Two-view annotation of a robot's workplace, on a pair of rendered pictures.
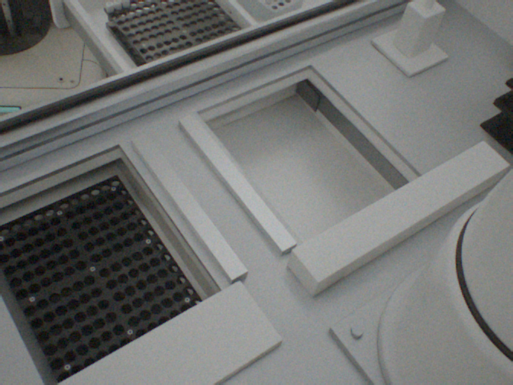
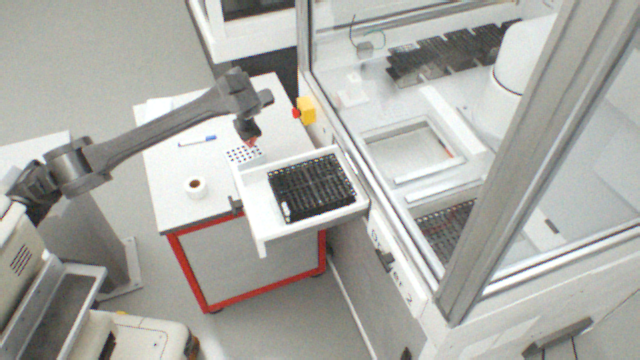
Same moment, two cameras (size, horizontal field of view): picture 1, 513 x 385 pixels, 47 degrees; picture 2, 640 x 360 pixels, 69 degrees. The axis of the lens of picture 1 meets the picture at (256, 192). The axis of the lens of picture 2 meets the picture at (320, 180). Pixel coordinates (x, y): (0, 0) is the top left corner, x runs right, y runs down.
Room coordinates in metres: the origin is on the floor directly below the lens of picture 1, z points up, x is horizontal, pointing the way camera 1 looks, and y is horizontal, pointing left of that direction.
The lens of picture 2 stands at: (0.42, 0.96, 1.97)
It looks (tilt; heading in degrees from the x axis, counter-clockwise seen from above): 51 degrees down; 292
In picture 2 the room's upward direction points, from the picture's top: straight up
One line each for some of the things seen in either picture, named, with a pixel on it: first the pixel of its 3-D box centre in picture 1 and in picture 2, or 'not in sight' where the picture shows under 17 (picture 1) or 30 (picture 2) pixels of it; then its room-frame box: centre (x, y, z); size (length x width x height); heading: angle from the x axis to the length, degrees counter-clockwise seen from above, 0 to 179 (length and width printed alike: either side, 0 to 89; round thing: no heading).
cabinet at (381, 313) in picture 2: not in sight; (455, 226); (0.29, -0.21, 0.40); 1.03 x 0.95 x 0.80; 133
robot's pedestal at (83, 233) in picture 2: not in sight; (73, 227); (1.74, 0.36, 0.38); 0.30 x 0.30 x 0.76; 43
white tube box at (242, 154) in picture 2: not in sight; (244, 156); (1.06, 0.05, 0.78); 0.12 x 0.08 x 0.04; 51
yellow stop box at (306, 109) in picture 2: not in sight; (305, 110); (0.91, -0.15, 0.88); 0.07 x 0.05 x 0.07; 133
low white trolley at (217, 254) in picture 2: not in sight; (239, 201); (1.17, -0.01, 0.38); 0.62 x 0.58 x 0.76; 133
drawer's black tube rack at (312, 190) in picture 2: not in sight; (311, 189); (0.76, 0.16, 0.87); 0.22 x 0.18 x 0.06; 43
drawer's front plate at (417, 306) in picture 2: not in sight; (394, 261); (0.46, 0.31, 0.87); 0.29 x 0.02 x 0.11; 133
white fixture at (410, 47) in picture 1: (419, 25); not in sight; (0.76, -0.19, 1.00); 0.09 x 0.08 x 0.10; 43
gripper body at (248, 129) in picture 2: not in sight; (246, 121); (1.05, 0.02, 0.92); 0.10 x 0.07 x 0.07; 141
